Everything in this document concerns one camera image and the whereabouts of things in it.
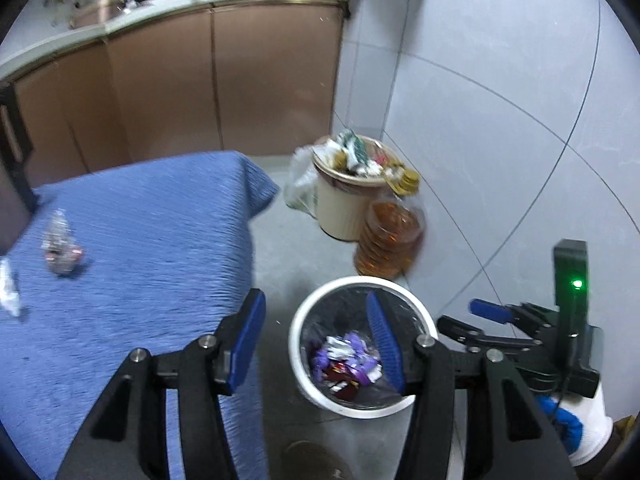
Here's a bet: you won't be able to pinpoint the clear plastic wrapper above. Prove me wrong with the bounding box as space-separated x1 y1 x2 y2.
0 258 22 318

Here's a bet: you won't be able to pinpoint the silver red wrapper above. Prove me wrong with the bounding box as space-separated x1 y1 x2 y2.
41 209 84 276

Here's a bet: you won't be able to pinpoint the purple plastic bag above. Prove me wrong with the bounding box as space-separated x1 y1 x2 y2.
310 332 383 387

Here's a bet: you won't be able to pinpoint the red yellow snack packet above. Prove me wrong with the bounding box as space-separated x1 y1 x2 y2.
322 361 360 402

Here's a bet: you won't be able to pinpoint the white rimmed metal trash bin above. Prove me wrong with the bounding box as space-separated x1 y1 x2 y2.
288 275 437 419

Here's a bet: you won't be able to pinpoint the brown kitchen cabinets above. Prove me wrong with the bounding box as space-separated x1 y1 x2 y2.
4 0 344 186

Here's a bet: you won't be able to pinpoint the white blue gloved right hand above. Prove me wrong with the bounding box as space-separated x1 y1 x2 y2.
535 385 614 467

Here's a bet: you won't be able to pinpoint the amber oil bottle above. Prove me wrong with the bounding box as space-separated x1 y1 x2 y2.
354 169 425 280

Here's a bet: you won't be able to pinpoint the blue terry table cloth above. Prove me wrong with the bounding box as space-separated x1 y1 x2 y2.
1 152 279 479

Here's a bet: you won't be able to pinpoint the beige overfull waste bucket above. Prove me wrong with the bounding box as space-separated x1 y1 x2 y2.
312 129 402 242

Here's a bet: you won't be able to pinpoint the white plastic bag beside bucket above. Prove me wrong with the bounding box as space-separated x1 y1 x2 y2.
283 145 318 218

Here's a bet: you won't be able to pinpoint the black steel electric kettle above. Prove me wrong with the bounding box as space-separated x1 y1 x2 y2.
0 81 40 256

